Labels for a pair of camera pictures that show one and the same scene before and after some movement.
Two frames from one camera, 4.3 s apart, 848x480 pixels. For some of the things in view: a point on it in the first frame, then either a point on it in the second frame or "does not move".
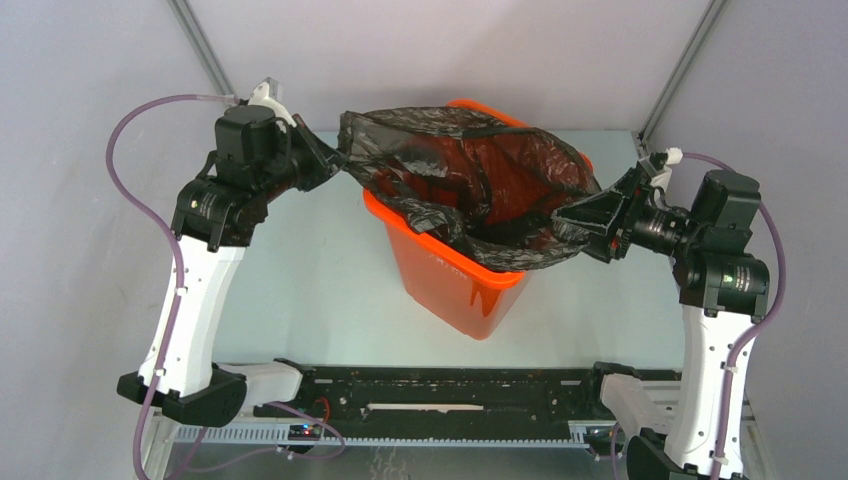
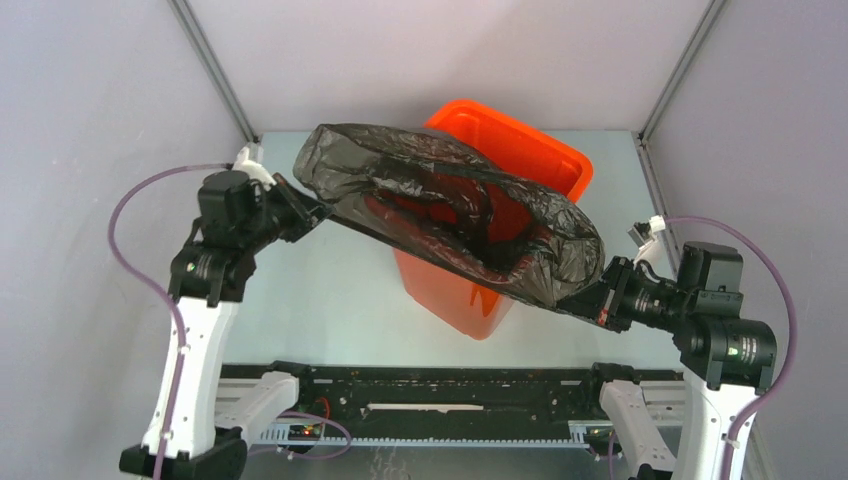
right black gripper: [611, 213] to [607, 298]
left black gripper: [325, 158] to [306, 211]
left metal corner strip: [186, 18] does not move
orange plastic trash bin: [443, 275] to [475, 305]
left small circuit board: [304, 432] does not move
